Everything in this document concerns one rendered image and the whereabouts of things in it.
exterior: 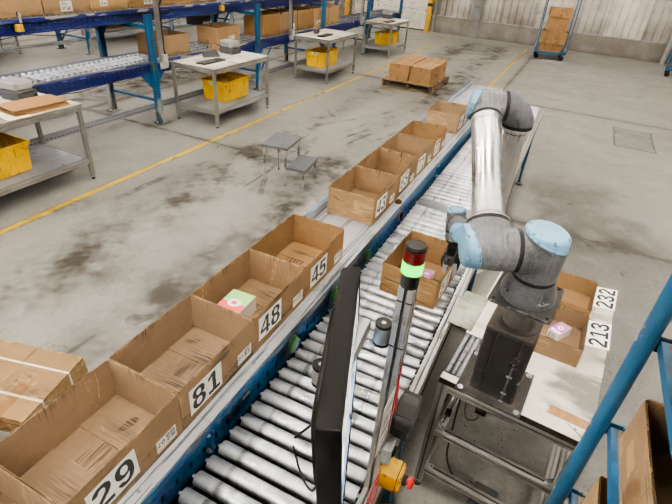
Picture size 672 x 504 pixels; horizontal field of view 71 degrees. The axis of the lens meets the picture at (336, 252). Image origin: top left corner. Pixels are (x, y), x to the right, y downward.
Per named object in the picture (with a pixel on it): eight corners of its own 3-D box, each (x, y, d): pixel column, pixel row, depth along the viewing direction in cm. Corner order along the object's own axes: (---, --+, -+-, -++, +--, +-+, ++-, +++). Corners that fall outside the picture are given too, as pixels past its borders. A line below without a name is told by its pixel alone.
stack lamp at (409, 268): (418, 279, 106) (423, 257, 103) (397, 273, 108) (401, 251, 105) (425, 269, 110) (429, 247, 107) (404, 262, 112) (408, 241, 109)
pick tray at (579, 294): (584, 327, 228) (591, 311, 223) (504, 298, 244) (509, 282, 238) (591, 298, 249) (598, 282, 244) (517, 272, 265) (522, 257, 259)
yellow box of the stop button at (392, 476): (401, 497, 145) (404, 484, 141) (375, 485, 148) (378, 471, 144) (416, 459, 156) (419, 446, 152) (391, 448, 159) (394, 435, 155)
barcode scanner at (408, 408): (421, 413, 149) (425, 394, 142) (408, 445, 141) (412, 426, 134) (401, 404, 151) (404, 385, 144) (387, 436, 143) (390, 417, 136)
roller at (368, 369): (410, 396, 192) (412, 387, 189) (298, 350, 209) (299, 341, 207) (414, 387, 196) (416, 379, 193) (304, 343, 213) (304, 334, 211)
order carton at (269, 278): (254, 353, 181) (253, 319, 172) (193, 327, 191) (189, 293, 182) (305, 298, 211) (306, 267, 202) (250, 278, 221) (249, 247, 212)
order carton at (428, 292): (432, 310, 231) (439, 282, 222) (378, 289, 243) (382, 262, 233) (457, 272, 261) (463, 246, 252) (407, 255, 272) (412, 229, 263)
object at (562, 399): (588, 452, 173) (591, 447, 171) (438, 381, 197) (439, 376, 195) (613, 309, 247) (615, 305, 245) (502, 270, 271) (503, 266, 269)
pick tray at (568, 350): (575, 368, 205) (584, 351, 199) (487, 334, 219) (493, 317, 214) (582, 331, 226) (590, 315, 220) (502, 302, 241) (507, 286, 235)
